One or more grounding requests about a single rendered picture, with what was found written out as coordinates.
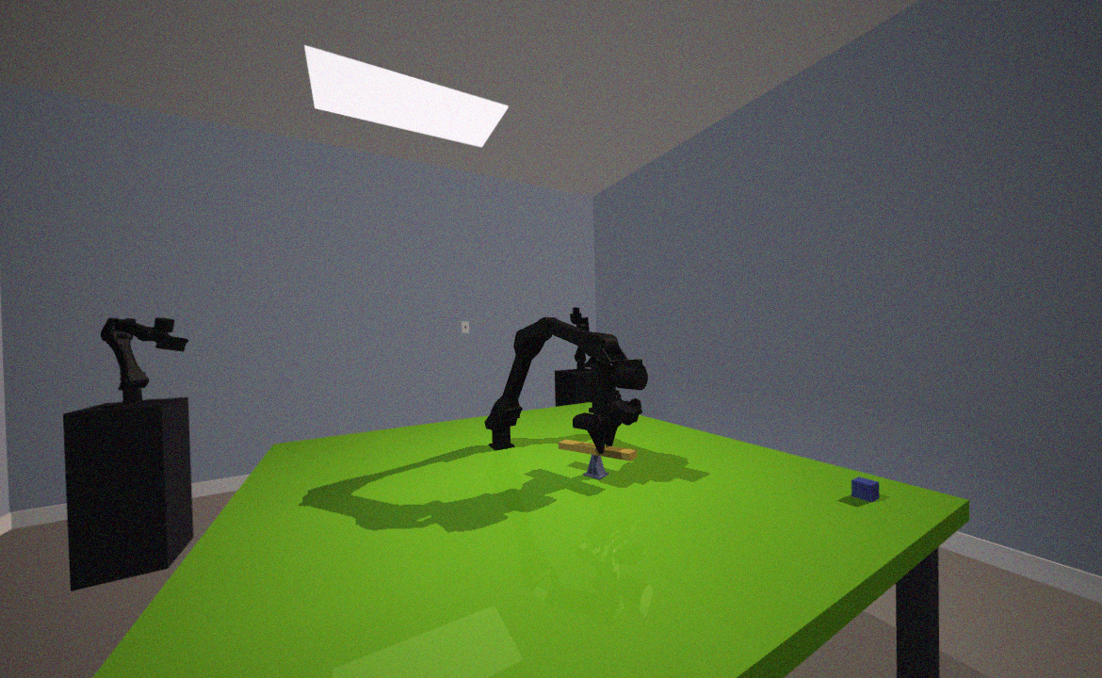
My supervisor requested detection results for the tan bar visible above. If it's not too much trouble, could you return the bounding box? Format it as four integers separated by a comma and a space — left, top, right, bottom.
559, 440, 637, 461

